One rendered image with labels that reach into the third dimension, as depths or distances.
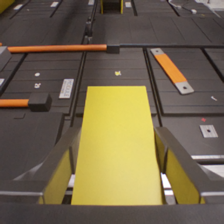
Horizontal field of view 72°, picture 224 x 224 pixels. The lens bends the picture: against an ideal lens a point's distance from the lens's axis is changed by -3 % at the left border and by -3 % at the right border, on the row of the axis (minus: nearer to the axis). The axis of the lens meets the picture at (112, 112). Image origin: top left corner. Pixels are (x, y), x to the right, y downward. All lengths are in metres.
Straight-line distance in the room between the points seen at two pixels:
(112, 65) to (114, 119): 0.21
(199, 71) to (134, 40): 0.17
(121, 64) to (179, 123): 0.17
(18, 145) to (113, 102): 0.15
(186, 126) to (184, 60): 0.18
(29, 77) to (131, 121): 0.26
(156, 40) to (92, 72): 0.19
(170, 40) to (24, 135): 0.38
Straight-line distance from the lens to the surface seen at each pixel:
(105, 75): 0.32
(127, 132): 0.15
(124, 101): 0.18
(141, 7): 0.69
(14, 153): 0.25
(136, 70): 0.34
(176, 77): 0.33
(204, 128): 0.28
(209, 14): 0.71
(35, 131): 0.25
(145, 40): 0.44
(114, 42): 0.39
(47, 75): 0.35
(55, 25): 0.55
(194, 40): 0.48
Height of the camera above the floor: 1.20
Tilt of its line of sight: 51 degrees down
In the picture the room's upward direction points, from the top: 1 degrees counter-clockwise
